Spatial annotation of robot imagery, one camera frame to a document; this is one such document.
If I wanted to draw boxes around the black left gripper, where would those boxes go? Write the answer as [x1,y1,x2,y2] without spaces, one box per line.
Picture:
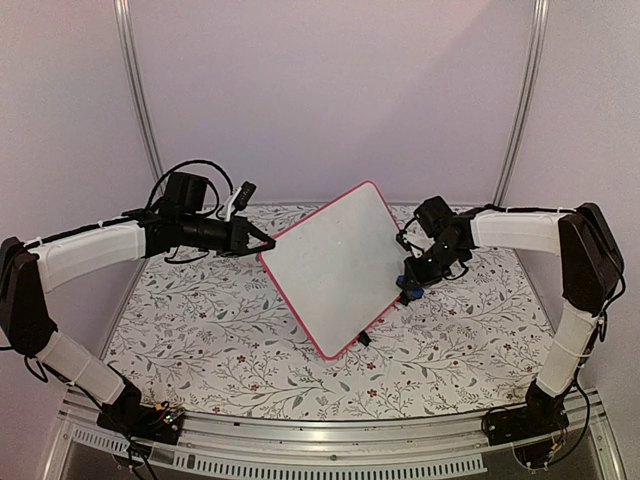
[180,214,276,259]

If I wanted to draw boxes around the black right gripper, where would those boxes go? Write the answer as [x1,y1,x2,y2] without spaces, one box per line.
[403,240,465,290]

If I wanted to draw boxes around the blue whiteboard eraser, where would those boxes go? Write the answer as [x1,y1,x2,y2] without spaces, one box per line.
[396,275,424,306]

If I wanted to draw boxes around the pink framed whiteboard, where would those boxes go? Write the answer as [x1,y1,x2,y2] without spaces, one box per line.
[259,181,406,360]

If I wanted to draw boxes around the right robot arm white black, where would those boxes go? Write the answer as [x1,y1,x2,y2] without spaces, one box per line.
[396,196,626,436]

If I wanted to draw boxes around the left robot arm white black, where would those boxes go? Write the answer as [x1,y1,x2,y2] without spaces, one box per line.
[1,167,276,434]

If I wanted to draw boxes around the floral patterned table mat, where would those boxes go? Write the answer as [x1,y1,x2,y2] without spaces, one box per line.
[99,203,569,420]

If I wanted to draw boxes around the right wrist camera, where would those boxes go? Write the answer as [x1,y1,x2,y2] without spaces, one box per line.
[396,229,414,255]

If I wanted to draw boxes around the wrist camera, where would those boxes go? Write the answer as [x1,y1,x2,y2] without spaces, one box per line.
[396,229,414,255]
[216,181,257,222]

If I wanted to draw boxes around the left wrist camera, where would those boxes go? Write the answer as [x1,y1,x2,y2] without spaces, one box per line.
[216,181,257,222]

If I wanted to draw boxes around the wire easel stand black tips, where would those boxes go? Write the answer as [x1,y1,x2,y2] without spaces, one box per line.
[355,293,409,347]

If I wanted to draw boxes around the front aluminium rail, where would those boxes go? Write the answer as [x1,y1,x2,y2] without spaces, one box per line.
[44,390,629,479]

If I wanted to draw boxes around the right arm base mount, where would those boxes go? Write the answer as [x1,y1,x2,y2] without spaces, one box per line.
[481,403,569,470]

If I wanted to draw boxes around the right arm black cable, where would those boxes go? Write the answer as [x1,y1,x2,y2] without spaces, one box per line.
[399,202,629,451]

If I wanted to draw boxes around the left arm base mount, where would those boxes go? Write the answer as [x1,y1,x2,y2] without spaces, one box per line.
[97,383,185,445]

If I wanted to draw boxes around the left aluminium frame post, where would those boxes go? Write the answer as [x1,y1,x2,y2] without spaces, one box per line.
[113,0,164,180]

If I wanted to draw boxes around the aluminium frame post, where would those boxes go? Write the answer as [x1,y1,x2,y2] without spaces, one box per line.
[113,0,164,180]
[492,0,549,206]

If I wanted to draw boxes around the right aluminium frame post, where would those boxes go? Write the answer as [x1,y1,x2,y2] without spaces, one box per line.
[492,0,549,206]

